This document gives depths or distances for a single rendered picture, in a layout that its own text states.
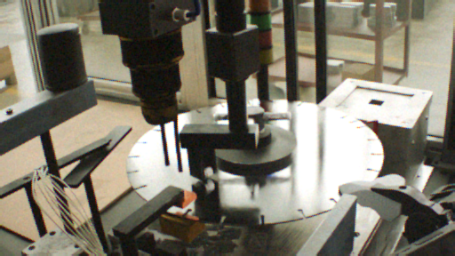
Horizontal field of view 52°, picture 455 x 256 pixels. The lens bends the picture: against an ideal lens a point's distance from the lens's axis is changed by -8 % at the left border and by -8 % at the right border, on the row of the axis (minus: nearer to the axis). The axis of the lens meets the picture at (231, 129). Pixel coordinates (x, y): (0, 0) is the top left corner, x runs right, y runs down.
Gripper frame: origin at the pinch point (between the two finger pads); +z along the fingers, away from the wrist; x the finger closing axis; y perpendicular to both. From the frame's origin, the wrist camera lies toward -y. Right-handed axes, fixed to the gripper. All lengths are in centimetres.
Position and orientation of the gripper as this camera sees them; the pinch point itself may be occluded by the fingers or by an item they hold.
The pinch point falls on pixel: (356, 251)
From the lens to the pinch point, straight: 57.7
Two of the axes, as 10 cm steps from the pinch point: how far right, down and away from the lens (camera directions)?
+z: -4.9, 2.4, 8.4
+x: -3.8, -9.2, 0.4
